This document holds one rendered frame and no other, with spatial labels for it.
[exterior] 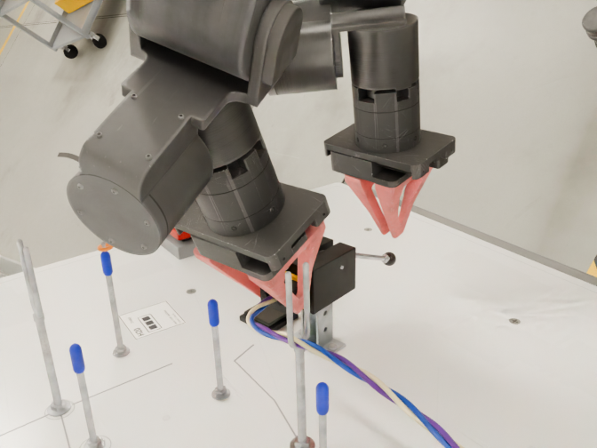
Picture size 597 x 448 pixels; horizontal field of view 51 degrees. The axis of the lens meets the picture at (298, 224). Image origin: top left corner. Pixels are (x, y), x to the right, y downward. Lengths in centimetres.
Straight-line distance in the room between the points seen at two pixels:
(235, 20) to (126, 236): 13
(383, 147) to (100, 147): 28
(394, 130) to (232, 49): 24
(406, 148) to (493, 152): 140
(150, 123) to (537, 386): 36
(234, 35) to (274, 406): 29
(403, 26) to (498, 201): 137
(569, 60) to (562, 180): 38
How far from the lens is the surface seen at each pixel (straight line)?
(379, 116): 53
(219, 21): 32
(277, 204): 42
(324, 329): 56
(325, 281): 50
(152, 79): 35
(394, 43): 51
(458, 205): 190
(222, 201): 40
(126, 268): 72
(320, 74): 51
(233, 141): 38
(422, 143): 55
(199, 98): 34
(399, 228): 60
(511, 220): 181
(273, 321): 58
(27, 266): 46
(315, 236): 44
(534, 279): 69
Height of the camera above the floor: 151
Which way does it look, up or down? 42 degrees down
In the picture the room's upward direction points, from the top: 59 degrees counter-clockwise
